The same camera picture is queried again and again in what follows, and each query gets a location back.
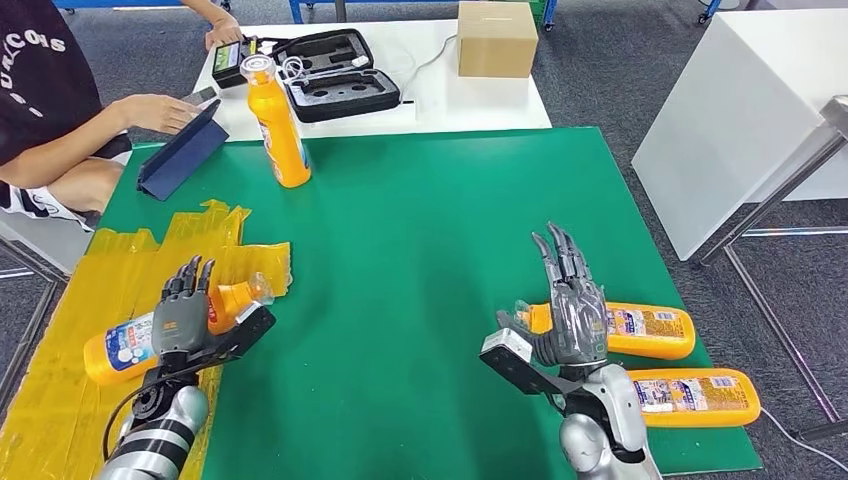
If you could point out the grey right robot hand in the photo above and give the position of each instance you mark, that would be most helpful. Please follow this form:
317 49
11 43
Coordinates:
580 318

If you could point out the black device with screen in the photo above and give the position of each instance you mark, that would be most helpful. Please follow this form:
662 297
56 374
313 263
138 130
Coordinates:
228 61

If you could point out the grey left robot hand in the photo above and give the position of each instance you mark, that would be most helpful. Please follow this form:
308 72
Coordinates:
180 321

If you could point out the person's hand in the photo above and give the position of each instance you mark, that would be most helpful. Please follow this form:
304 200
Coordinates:
225 32
156 112

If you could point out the white table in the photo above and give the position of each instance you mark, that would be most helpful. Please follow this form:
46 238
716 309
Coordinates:
477 106

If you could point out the person's right hand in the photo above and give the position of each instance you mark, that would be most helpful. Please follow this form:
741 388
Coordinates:
156 112

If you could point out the blue folding tablet case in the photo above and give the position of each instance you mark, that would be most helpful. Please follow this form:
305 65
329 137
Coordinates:
179 159

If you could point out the person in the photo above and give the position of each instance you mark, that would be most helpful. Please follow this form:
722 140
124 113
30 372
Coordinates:
33 79

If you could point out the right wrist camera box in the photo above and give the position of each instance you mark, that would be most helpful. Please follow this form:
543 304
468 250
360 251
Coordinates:
513 361

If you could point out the person's left forearm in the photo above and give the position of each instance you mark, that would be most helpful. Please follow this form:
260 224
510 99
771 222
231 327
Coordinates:
205 8

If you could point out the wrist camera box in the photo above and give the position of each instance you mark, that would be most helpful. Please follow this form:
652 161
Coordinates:
513 361
245 331

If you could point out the blue metal rack frame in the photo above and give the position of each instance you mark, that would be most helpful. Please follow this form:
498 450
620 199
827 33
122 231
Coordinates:
132 3
295 10

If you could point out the brown cardboard box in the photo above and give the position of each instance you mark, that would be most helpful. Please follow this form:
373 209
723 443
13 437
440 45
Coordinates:
497 41

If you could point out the smartphone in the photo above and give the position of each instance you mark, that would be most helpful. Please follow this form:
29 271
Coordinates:
199 96

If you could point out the grey stool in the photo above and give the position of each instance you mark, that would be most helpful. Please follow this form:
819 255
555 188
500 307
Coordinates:
33 235

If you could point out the white cabinet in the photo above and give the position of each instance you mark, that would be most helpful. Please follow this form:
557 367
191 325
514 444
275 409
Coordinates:
729 112

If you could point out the steel stool frame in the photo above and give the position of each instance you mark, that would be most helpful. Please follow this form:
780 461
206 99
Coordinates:
16 272

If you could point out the person's left hand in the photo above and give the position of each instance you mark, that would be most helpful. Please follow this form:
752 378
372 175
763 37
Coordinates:
225 32

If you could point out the blue cart leg with caster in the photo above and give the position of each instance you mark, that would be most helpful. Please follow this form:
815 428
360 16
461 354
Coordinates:
710 10

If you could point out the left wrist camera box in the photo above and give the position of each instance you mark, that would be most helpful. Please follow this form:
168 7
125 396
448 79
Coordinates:
245 331

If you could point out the steel table frame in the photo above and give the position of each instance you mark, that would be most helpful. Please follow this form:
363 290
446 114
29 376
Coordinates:
782 184

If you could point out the orange detergent bottle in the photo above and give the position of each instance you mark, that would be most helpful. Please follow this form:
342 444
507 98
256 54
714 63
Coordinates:
649 331
285 139
696 397
122 348

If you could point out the black foam-lined case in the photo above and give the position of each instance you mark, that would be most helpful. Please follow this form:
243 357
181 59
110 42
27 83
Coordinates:
338 76

